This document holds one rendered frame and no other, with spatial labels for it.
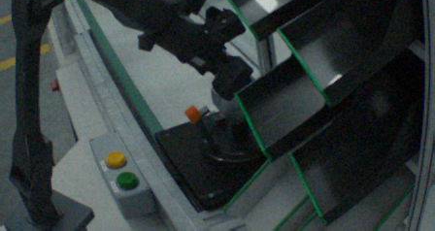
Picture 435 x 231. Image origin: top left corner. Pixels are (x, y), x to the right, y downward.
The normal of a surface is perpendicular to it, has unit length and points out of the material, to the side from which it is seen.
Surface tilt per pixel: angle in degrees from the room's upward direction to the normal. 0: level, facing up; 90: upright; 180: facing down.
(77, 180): 0
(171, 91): 0
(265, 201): 45
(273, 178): 90
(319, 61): 25
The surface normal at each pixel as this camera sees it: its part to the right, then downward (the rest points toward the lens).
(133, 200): 0.39, 0.46
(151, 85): -0.12, -0.83
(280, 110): -0.52, -0.65
